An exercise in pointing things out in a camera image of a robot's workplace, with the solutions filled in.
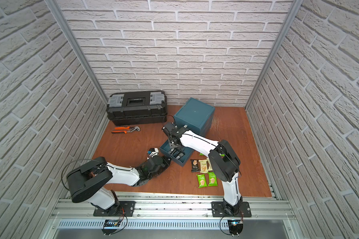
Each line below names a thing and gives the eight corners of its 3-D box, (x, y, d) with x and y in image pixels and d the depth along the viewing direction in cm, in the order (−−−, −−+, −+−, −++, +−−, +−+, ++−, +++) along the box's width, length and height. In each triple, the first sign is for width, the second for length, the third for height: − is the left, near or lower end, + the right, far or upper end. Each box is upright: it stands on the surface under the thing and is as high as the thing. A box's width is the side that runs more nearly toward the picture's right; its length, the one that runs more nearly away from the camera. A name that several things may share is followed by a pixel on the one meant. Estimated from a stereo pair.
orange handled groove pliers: (112, 133, 105) (111, 131, 103) (115, 127, 108) (113, 126, 107) (139, 133, 105) (138, 131, 104) (140, 128, 109) (139, 126, 107)
